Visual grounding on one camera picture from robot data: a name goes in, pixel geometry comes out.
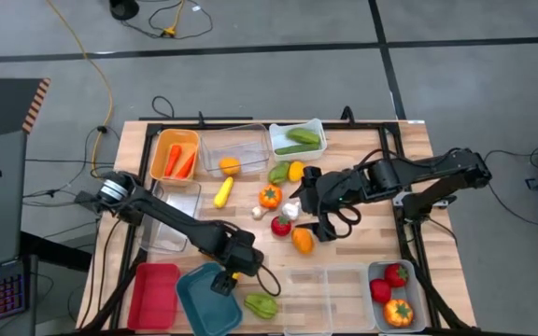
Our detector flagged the dark green cucumber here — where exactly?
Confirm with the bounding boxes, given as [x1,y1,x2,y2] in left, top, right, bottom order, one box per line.
[274,143,321,157]

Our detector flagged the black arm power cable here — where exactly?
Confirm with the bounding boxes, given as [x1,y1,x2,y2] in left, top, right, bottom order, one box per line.
[482,148,538,230]

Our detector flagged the orange plastic basket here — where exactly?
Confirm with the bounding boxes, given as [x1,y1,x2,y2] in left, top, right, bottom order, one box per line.
[149,128,201,182]

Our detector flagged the grey plastic bin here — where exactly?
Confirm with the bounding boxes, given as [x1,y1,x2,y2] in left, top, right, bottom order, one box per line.
[367,259,428,333]

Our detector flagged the red round fruit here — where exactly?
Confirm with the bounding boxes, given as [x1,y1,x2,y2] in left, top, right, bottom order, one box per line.
[369,278,393,305]

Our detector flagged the orange citrus fruit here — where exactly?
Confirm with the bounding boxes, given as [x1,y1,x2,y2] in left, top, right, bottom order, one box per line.
[218,156,242,177]

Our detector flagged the teal plastic basket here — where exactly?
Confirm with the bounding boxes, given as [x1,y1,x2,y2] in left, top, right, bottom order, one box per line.
[175,261,244,336]

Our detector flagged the black looped cable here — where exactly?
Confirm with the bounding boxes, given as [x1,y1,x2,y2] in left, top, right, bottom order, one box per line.
[150,95,177,120]

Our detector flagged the light green zucchini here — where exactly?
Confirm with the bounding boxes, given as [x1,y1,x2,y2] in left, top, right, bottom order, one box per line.
[286,127,321,146]

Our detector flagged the yellow lemon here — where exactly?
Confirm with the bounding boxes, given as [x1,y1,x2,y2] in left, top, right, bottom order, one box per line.
[287,161,306,183]

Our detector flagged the clear plastic bin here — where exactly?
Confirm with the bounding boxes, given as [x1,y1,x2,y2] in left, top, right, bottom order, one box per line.
[325,263,377,333]
[201,123,271,178]
[281,266,333,336]
[137,179,203,256]

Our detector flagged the white garlic bulb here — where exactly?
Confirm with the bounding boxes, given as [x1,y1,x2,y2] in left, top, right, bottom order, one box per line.
[281,200,302,222]

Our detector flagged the red plastic basket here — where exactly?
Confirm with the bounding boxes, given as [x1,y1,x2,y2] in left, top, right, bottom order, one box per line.
[126,262,182,331]

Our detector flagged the red strawberry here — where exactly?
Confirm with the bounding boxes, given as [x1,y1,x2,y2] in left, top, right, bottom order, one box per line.
[270,215,292,238]

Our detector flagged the black stand base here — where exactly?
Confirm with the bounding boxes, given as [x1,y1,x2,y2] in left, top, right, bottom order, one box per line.
[108,0,140,21]

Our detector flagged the yellow cable with plug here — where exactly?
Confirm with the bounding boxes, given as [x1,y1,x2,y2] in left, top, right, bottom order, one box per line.
[163,0,186,38]

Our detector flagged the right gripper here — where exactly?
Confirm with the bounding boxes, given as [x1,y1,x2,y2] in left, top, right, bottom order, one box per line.
[290,165,360,244]

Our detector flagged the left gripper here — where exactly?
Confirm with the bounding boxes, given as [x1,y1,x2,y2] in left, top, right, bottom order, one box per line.
[210,231,265,298]

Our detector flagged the long yellow floor cable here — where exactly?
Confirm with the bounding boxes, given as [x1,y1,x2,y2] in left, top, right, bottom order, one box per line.
[44,0,114,176]

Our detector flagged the black striped floor mat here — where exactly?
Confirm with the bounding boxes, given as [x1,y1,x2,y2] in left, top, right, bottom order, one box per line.
[0,77,51,144]

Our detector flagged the red tomato green calyx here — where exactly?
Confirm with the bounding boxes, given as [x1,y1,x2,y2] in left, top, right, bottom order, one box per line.
[384,262,410,288]

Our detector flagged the yellow corn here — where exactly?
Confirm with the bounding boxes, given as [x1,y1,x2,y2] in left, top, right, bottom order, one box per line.
[213,175,235,210]

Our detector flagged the black metal table frame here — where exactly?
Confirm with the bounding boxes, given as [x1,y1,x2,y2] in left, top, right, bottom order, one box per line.
[79,105,478,336]

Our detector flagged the black floor cable loop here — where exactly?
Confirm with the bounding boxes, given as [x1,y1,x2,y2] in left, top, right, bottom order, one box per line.
[121,0,214,41]

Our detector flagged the white plastic basket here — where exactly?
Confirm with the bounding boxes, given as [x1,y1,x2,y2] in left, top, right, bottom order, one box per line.
[268,118,329,163]

